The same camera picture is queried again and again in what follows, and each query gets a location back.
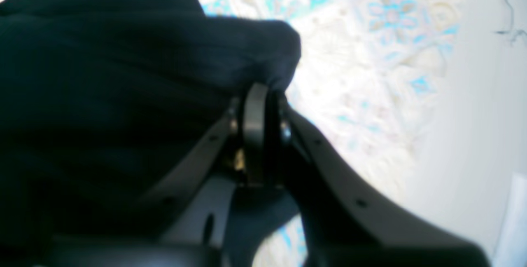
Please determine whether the black T-shirt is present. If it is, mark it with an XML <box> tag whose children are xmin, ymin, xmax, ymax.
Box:
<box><xmin>1</xmin><ymin>0</ymin><xmax>301</xmax><ymax>267</ymax></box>

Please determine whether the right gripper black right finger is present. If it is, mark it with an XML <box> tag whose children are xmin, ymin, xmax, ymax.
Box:
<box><xmin>266</xmin><ymin>91</ymin><xmax>490</xmax><ymax>267</ymax></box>

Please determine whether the patterned tablecloth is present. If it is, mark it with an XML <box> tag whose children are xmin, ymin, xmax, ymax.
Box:
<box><xmin>0</xmin><ymin>0</ymin><xmax>470</xmax><ymax>267</ymax></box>

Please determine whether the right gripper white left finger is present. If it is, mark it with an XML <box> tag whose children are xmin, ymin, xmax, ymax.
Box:
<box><xmin>136</xmin><ymin>83</ymin><xmax>270</xmax><ymax>267</ymax></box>

